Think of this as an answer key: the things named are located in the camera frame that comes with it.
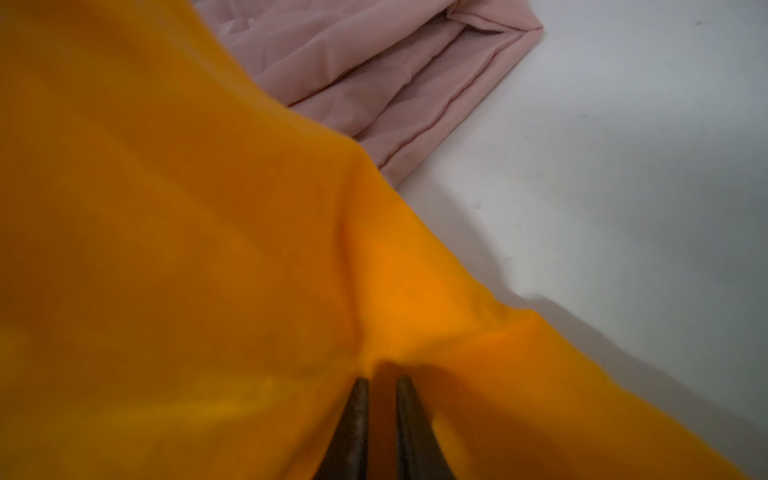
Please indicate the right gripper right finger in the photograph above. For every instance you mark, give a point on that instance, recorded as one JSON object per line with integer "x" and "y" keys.
{"x": 419, "y": 455}

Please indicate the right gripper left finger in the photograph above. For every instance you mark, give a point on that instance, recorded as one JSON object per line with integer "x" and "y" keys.
{"x": 347, "y": 454}

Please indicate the orange shorts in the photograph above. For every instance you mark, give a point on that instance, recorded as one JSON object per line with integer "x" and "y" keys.
{"x": 193, "y": 277}

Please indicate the pink shorts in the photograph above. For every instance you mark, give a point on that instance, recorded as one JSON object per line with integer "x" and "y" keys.
{"x": 396, "y": 76}

